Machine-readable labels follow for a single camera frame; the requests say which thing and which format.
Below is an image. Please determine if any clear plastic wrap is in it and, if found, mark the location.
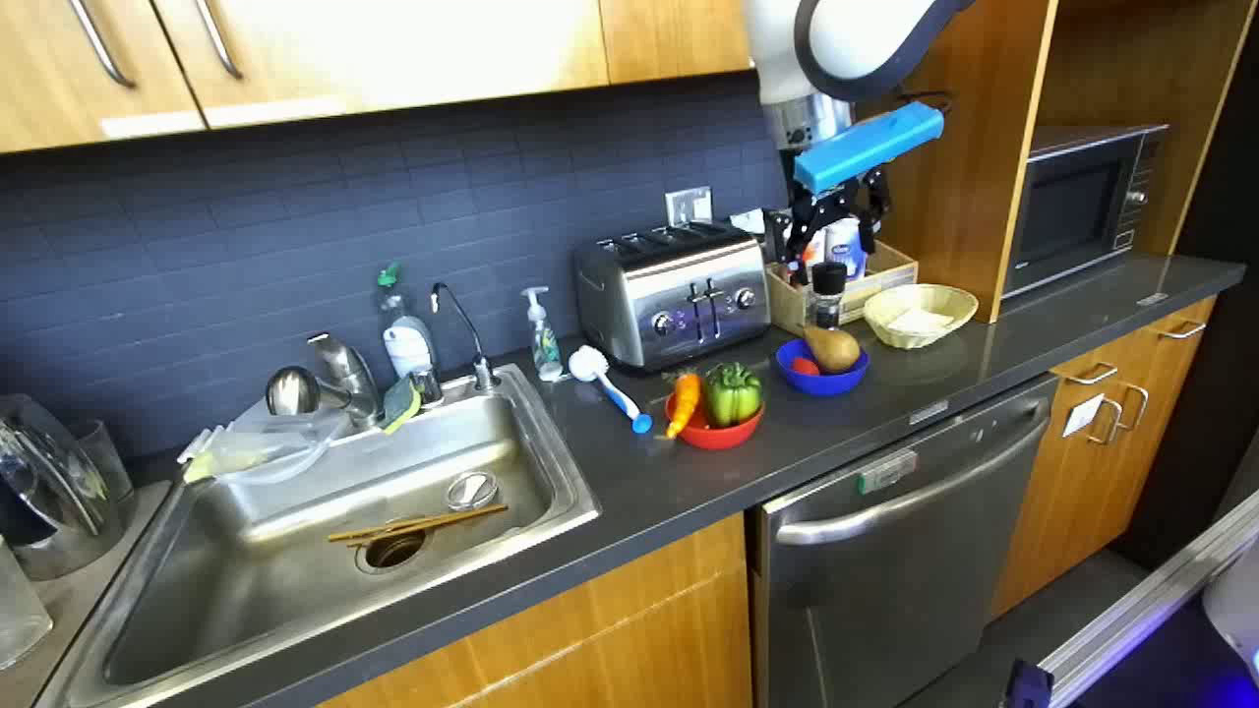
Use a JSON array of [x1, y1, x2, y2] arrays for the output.
[[174, 399, 361, 487]]

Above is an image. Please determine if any blue plastic bowl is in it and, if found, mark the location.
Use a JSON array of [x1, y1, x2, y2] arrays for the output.
[[772, 336, 873, 402]]

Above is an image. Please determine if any round metal ladle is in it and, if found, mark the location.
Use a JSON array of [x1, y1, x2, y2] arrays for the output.
[[260, 364, 327, 421]]

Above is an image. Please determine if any wooden base cabinet under sink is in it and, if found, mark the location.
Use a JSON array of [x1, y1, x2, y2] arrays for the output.
[[317, 511, 759, 708]]

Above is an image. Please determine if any tall wooden shelf unit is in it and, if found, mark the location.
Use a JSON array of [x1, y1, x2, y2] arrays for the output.
[[873, 0, 1259, 327]]

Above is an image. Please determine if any clear hand soap pump bottle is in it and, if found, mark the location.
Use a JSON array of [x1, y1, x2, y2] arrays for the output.
[[520, 282, 570, 391]]

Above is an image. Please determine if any dish soap bottle green cap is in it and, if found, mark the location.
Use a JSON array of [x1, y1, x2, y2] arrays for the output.
[[375, 261, 440, 393]]

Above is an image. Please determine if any stainless steel sink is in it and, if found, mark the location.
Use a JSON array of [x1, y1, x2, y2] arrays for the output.
[[36, 364, 605, 708]]

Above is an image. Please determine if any glass kettle jug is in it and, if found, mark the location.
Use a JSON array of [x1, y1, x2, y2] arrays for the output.
[[0, 391, 136, 584]]

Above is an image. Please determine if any stainless steel microwave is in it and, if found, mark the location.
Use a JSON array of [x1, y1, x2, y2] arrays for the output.
[[999, 124, 1173, 303]]

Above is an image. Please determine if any white wall outlet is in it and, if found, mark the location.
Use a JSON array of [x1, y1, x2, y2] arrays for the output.
[[659, 187, 717, 234]]

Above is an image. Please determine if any stainless steel dishwasher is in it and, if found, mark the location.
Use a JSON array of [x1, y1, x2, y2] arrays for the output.
[[746, 373, 1060, 708]]

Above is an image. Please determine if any metal sink strainer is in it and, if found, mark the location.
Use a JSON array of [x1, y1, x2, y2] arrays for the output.
[[440, 470, 508, 514]]

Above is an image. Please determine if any aluminium frame rail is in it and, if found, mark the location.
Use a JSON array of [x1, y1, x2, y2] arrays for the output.
[[1003, 487, 1259, 708]]

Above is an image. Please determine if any green sponge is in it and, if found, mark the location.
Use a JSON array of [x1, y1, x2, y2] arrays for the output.
[[377, 379, 427, 438]]

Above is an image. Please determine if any wooden base cabinet with tag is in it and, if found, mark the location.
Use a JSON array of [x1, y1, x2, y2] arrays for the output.
[[987, 296, 1224, 621]]

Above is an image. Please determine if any pale wicker basket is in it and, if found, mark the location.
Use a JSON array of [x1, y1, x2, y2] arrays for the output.
[[861, 281, 982, 356]]

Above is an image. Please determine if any thin black gooseneck tap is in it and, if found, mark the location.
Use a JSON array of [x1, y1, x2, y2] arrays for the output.
[[427, 281, 498, 399]]

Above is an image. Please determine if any wooden wall cabinet door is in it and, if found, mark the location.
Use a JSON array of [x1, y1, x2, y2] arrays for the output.
[[146, 0, 613, 133], [0, 0, 209, 159], [599, 0, 759, 86]]

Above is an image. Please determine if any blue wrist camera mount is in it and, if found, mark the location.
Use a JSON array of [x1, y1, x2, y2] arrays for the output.
[[789, 100, 946, 202]]

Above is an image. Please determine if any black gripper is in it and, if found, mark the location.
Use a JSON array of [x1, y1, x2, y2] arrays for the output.
[[779, 171, 902, 286]]

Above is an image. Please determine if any black-capped spice shaker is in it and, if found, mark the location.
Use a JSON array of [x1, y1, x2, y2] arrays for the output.
[[807, 261, 855, 336]]

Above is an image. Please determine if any silver four-slot toaster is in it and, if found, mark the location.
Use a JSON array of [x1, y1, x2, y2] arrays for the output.
[[570, 219, 776, 379]]

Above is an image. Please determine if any light wooden box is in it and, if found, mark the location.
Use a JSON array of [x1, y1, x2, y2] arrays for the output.
[[763, 240, 925, 336]]

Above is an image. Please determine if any red plastic bowl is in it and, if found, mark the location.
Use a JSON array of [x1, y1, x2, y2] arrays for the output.
[[668, 391, 765, 457]]

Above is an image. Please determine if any white brush blue handle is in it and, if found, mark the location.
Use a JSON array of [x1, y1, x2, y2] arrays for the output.
[[566, 343, 657, 442]]

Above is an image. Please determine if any chrome sink faucet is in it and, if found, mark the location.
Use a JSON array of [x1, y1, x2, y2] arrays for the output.
[[304, 327, 384, 427]]

